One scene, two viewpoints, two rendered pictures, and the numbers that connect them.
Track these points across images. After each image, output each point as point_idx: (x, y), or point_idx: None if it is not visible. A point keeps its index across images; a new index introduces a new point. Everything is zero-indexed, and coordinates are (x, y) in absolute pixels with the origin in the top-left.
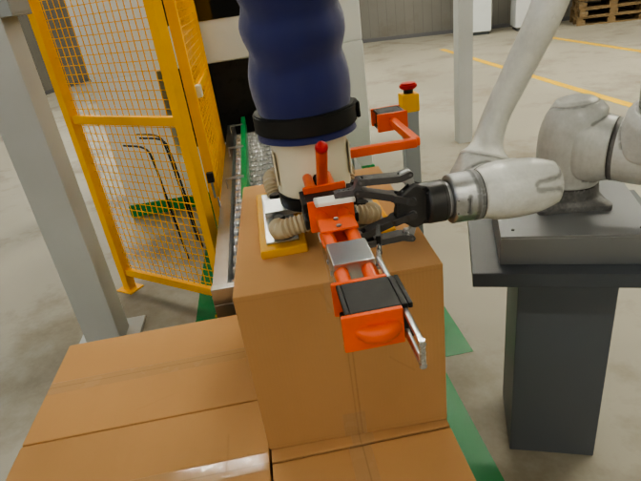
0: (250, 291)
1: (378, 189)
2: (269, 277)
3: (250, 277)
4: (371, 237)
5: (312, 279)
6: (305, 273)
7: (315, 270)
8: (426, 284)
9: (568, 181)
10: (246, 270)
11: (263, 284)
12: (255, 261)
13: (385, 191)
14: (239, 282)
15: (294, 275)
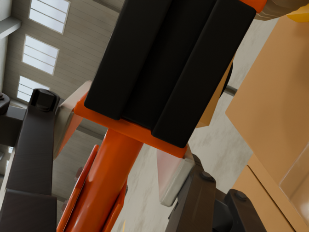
0: (234, 113)
1: (12, 160)
2: (262, 90)
3: (256, 74)
4: (233, 220)
5: (275, 148)
6: (286, 118)
7: (300, 121)
8: None
9: None
10: (267, 50)
11: (247, 107)
12: (288, 27)
13: (0, 198)
14: (244, 82)
15: (276, 111)
